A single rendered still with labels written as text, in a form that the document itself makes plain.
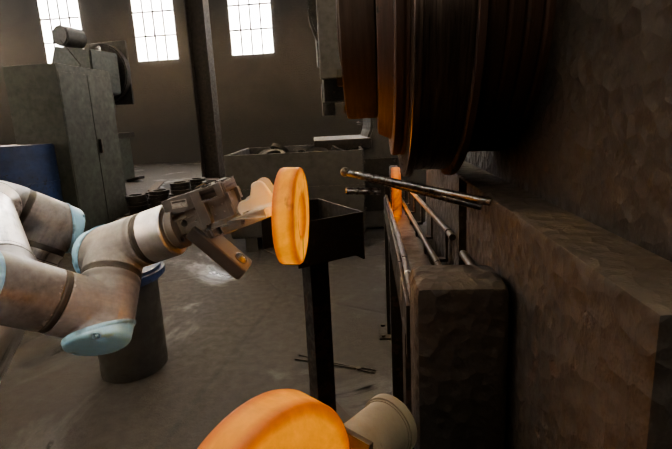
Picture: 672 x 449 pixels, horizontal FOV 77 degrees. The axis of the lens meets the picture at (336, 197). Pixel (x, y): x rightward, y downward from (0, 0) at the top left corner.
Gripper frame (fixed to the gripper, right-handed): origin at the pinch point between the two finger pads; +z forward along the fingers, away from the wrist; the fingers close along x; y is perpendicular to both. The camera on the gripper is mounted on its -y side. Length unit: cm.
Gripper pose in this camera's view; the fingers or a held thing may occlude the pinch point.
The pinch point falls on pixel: (290, 203)
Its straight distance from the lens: 69.2
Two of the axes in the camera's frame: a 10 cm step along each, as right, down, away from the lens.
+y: -3.3, -9.3, -1.6
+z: 9.4, -3.1, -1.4
